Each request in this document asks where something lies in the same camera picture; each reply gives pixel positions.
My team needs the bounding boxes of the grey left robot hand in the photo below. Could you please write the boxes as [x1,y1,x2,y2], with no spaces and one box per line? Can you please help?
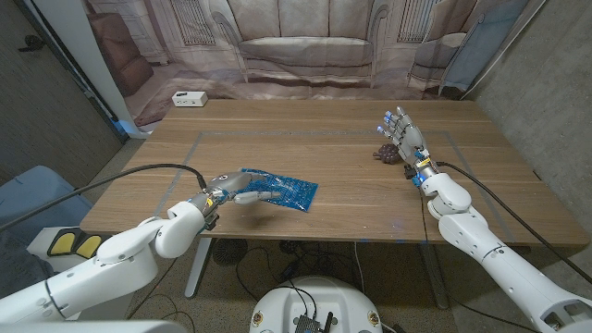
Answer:
[189,169,282,230]

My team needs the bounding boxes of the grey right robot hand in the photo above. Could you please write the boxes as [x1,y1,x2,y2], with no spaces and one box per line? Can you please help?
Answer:
[376,105,438,187]

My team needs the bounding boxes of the blue gel pad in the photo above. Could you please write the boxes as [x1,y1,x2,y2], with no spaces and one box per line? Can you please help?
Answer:
[240,167,319,213]

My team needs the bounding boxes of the purple toy grape bunch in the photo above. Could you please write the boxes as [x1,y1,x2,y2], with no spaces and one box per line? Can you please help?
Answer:
[372,142,402,166]

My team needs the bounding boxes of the round black floor fan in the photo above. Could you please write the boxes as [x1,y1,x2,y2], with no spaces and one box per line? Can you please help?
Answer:
[212,238,250,267]

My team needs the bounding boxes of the grey tape outline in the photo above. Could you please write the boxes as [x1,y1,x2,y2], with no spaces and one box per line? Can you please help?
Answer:
[145,130,517,244]

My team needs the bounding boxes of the white table leg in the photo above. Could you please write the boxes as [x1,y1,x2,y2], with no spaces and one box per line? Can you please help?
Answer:
[184,238,214,300]

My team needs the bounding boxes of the white power socket box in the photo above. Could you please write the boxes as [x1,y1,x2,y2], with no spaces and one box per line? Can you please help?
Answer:
[171,91,209,108]

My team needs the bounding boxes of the black power adapter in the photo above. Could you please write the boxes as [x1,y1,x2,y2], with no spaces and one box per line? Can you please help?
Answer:
[278,260,302,282]

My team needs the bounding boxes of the printed sofa room backdrop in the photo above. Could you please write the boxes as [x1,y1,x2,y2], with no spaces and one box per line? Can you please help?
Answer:
[82,0,547,129]

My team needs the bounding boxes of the grey table leg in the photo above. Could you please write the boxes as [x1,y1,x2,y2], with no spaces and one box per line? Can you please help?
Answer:
[419,243,450,310]

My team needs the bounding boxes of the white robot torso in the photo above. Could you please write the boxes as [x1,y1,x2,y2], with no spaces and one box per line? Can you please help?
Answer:
[249,276,384,333]

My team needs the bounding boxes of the yellow black foot pedal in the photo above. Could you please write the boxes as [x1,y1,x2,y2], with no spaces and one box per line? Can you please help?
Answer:
[45,228,105,260]

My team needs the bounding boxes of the black box with antenna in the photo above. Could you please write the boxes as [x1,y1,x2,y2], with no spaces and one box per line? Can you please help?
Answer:
[293,312,335,333]

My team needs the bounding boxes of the blue plastic bin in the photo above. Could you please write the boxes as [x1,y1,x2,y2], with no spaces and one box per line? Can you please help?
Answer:
[0,165,93,241]

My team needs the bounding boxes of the white robot head edge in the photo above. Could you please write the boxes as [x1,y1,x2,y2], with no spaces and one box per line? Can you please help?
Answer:
[0,320,189,333]

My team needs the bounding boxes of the person's leg in jeans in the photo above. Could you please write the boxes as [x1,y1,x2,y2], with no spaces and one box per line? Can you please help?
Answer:
[0,229,59,300]

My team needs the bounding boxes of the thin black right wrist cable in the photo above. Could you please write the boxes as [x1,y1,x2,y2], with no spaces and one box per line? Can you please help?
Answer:
[418,184,537,333]

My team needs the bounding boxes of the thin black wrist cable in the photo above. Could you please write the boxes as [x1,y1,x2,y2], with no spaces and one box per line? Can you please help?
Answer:
[418,184,537,333]
[127,256,181,321]

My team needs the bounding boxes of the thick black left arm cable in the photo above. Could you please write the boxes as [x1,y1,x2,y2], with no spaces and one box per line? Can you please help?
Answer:
[0,163,208,232]

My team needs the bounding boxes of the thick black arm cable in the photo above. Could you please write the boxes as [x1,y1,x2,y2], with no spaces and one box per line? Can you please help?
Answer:
[436,160,592,285]
[0,163,208,232]

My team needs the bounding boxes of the thin black left wrist cable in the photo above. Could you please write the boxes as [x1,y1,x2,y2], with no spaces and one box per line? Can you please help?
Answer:
[127,256,181,321]

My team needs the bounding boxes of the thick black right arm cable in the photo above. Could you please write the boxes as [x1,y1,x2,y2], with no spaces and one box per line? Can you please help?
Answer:
[436,160,592,285]

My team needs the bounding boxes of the white door frame post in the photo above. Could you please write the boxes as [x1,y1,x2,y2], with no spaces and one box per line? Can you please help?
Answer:
[31,0,152,140]

